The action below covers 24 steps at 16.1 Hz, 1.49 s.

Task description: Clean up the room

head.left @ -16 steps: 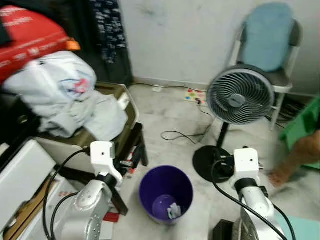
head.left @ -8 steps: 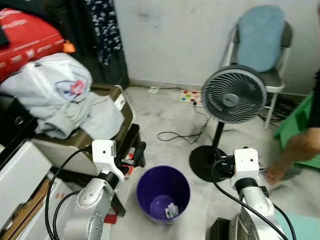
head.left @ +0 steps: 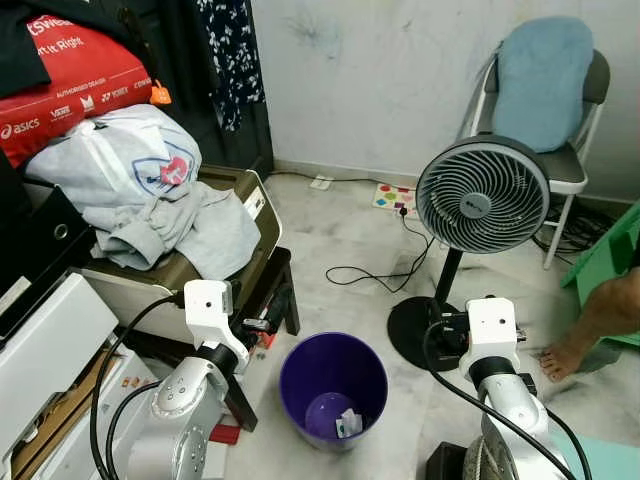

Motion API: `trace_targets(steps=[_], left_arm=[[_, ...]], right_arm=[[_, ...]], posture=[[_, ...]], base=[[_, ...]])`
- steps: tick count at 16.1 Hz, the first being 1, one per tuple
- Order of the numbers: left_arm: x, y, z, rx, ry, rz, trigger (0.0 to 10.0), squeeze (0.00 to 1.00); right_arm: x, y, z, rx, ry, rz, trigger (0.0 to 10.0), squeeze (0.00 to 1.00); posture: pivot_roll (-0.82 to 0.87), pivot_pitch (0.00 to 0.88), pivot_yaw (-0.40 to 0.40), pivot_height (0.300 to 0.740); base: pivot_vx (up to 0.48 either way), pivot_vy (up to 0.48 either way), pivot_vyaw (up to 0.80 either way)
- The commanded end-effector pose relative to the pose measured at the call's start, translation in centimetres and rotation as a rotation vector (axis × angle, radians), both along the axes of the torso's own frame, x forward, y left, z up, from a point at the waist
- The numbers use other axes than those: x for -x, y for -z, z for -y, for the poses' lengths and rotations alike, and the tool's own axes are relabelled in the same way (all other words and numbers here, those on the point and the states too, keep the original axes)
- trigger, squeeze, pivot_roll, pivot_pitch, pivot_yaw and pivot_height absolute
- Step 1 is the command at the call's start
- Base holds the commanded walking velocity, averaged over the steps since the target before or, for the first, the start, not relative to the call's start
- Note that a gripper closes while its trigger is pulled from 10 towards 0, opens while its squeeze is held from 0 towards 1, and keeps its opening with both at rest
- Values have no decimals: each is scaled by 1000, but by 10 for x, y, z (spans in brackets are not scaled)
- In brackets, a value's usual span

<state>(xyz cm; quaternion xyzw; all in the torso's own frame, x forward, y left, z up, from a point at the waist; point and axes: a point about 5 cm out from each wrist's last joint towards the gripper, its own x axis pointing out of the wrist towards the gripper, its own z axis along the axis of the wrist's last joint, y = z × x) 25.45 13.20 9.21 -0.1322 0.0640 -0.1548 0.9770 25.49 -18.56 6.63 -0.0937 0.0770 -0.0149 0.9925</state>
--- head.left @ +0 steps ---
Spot white written paper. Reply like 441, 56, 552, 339
335, 407, 364, 439

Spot red flat case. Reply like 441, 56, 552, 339
208, 424, 242, 447

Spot person's bare leg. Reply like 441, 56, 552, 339
538, 268, 640, 384

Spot green plastic stool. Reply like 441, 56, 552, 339
560, 200, 640, 351

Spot grey folding chair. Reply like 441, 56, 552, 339
458, 45, 613, 271

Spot brown cardboard pieces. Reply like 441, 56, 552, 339
10, 345, 113, 479

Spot white drawer cabinet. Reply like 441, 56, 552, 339
0, 270, 166, 480

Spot grey hooded sweatshirt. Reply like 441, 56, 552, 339
25, 105, 263, 283

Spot teal cloth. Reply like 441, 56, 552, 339
583, 435, 640, 480

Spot black box appliance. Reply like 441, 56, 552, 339
0, 150, 98, 326

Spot blue cushion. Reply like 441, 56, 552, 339
493, 15, 597, 154

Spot dark floral cloth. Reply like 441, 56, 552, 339
195, 0, 266, 133

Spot red sports racket bag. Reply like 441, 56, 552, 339
0, 15, 158, 168

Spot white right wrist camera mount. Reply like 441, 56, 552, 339
465, 296, 523, 379

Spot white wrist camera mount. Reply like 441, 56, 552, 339
183, 280, 251, 369
465, 296, 523, 379

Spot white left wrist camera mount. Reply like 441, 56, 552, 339
183, 280, 251, 369

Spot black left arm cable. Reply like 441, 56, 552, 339
105, 380, 161, 480
90, 293, 188, 480

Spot black fan power cable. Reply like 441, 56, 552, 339
325, 205, 438, 294

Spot black cable bundle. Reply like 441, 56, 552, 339
533, 200, 619, 256

